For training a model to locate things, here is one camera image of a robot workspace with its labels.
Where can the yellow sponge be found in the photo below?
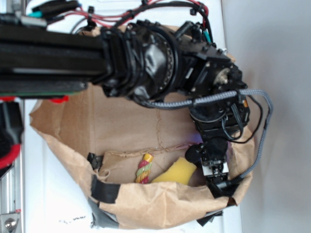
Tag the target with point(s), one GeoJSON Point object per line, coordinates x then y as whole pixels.
{"type": "Point", "coordinates": [180, 171]}

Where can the multicoloured rope toy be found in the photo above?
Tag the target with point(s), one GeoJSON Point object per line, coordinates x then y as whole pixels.
{"type": "Point", "coordinates": [144, 169]}

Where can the silver corner bracket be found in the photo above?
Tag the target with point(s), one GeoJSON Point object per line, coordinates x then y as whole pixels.
{"type": "Point", "coordinates": [10, 223]}

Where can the brown paper bag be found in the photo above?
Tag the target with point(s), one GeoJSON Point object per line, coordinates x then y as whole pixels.
{"type": "Point", "coordinates": [100, 142]}

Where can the aluminium frame rail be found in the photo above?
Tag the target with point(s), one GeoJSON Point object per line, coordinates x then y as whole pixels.
{"type": "Point", "coordinates": [11, 190]}

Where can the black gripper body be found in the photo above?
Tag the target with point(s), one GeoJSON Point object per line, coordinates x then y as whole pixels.
{"type": "Point", "coordinates": [213, 156]}

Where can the black microphone foam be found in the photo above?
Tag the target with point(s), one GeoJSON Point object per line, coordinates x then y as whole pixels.
{"type": "Point", "coordinates": [194, 154]}

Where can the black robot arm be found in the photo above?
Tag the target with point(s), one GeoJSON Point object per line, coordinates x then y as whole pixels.
{"type": "Point", "coordinates": [148, 63]}

